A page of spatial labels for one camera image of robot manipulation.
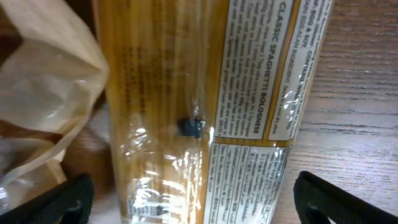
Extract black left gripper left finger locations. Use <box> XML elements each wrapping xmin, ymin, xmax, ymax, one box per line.
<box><xmin>1</xmin><ymin>174</ymin><xmax>95</xmax><ymax>224</ymax></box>

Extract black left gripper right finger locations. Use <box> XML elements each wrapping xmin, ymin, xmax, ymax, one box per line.
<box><xmin>294</xmin><ymin>171</ymin><xmax>397</xmax><ymax>224</ymax></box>

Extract beige brown snack bag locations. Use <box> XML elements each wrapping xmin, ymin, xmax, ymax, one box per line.
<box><xmin>1</xmin><ymin>0</ymin><xmax>109</xmax><ymax>213</ymax></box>

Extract spaghetti packet red ends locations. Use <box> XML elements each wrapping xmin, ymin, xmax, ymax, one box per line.
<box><xmin>94</xmin><ymin>0</ymin><xmax>334</xmax><ymax>224</ymax></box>

